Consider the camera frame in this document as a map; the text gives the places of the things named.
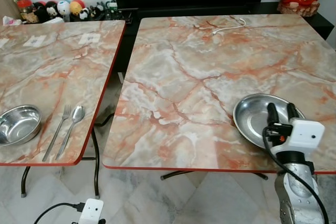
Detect wide steel plate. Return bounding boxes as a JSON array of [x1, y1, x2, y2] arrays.
[[233, 94, 306, 149]]

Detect steel fork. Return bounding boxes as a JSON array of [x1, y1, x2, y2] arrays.
[[42, 104, 72, 162]]

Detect steel spoon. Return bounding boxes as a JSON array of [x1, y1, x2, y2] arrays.
[[56, 105, 86, 161]]

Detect small steel bowl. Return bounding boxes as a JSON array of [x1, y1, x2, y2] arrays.
[[0, 104, 43, 147]]

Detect white paper sticker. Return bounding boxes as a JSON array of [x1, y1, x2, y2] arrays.
[[78, 33, 101, 45], [23, 35, 47, 48]]

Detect small black white toy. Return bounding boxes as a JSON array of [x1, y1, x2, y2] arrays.
[[79, 8, 91, 22]]

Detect orange yellow toy doll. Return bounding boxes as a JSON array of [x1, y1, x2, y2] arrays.
[[69, 0, 86, 16]]

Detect white blue toy doll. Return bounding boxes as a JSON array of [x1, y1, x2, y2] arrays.
[[57, 0, 71, 18]]

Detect panda toy doll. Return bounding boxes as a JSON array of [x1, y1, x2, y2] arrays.
[[45, 1, 59, 20]]

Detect black toy doll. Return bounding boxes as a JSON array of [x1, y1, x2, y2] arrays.
[[33, 2, 48, 21]]

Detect red capped jar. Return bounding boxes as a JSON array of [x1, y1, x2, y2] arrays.
[[16, 0, 39, 24]]

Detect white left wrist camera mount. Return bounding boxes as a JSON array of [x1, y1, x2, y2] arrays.
[[78, 198, 104, 224]]

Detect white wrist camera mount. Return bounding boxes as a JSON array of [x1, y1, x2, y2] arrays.
[[78, 198, 104, 224], [278, 120, 326, 155]]

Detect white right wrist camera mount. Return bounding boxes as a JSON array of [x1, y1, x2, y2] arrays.
[[278, 120, 326, 155]]

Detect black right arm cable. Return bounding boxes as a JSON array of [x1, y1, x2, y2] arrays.
[[261, 125, 330, 224]]

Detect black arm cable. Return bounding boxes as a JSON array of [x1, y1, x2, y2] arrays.
[[261, 125, 330, 224], [34, 201, 86, 224]]

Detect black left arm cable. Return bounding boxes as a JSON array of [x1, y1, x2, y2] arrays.
[[34, 201, 86, 224]]

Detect black table leg frame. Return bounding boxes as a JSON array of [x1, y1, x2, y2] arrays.
[[160, 170, 269, 181], [20, 127, 101, 199]]

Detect white wire hook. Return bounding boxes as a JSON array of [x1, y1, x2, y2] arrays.
[[212, 18, 247, 35]]

